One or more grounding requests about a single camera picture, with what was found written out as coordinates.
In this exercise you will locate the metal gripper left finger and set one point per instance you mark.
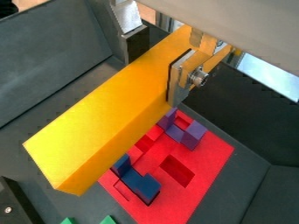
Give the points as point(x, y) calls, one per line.
point(132, 32)

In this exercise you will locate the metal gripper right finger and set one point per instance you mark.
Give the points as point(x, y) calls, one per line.
point(189, 69)

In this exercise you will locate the yellow rectangular block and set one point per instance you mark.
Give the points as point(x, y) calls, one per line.
point(78, 145)

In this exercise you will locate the red slotted board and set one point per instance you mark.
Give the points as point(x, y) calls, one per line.
point(184, 171)

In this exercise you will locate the purple U block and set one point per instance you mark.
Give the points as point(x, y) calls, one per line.
point(188, 136)

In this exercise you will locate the dark blue U block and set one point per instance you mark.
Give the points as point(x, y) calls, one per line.
point(144, 186)

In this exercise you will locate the green zigzag block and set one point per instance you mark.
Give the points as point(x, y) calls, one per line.
point(72, 220)

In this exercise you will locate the black angle bracket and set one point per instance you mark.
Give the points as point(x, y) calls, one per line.
point(16, 208)

